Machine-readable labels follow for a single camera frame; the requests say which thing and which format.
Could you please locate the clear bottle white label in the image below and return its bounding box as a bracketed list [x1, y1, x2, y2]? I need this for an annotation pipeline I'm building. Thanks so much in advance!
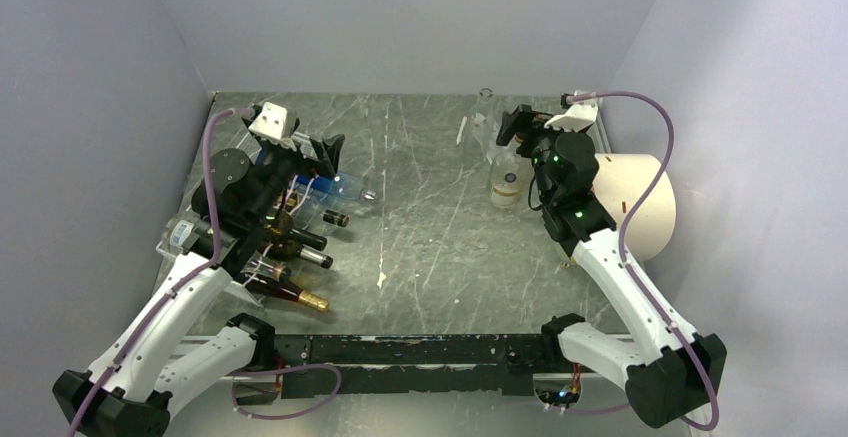
[160, 215, 198, 255]

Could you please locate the purple cable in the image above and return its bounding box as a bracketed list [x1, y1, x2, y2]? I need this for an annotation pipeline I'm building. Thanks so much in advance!
[66, 105, 342, 437]
[543, 91, 721, 432]

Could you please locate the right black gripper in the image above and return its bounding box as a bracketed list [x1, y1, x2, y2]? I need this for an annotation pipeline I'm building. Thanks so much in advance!
[495, 104, 585, 205]

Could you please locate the clear amber liquor bottle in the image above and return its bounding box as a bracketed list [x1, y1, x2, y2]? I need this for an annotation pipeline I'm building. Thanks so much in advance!
[489, 142, 529, 210]

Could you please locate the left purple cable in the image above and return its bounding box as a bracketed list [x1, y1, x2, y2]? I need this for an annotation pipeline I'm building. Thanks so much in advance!
[66, 105, 342, 437]

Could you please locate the blue clear bottle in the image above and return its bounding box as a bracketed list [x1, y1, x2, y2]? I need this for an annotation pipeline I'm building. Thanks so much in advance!
[298, 141, 379, 204]

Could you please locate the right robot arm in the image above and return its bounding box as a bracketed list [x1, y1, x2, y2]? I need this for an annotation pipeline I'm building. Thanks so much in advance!
[496, 105, 727, 430]

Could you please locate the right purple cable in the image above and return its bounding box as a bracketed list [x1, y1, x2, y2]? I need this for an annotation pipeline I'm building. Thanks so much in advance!
[543, 91, 721, 432]

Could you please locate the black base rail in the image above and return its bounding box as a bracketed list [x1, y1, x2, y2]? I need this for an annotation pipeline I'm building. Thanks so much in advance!
[241, 333, 574, 399]

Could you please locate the small dark capped bottle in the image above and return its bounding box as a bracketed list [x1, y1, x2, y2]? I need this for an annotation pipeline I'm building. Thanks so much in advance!
[322, 210, 350, 228]

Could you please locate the clear glass flask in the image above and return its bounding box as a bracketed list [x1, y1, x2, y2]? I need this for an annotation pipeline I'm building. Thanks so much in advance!
[472, 87, 495, 117]

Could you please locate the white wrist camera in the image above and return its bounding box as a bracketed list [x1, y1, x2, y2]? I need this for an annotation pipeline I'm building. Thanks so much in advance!
[248, 102, 299, 143]
[544, 92, 601, 132]

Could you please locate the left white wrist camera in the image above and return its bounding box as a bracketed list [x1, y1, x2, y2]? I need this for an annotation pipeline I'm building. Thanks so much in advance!
[248, 102, 299, 143]

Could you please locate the white cylinder orange face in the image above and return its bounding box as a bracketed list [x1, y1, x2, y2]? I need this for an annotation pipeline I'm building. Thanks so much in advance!
[592, 152, 678, 263]

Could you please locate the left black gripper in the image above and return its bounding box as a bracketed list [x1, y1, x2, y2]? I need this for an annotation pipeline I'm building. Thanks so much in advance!
[247, 118, 343, 224]

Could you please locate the white wire wine rack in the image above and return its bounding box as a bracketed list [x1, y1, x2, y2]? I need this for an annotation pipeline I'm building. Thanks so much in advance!
[157, 113, 346, 277]

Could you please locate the aluminium frame rail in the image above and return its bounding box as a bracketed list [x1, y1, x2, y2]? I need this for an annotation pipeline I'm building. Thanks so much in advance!
[89, 334, 220, 437]

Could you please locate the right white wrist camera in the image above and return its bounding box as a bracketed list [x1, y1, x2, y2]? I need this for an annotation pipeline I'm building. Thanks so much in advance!
[544, 92, 601, 132]

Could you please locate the gold foil wine bottle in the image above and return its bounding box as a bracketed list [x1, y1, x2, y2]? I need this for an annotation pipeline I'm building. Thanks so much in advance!
[246, 279, 330, 312]

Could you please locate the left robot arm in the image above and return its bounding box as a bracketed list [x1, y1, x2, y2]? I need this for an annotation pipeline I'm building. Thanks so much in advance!
[52, 133, 345, 436]

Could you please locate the dark green wine bottle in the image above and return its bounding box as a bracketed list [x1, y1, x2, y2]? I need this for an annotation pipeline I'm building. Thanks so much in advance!
[183, 179, 327, 260]

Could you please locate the white pink capped pen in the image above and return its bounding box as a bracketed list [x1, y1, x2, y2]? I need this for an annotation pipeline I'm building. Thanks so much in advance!
[455, 116, 468, 146]

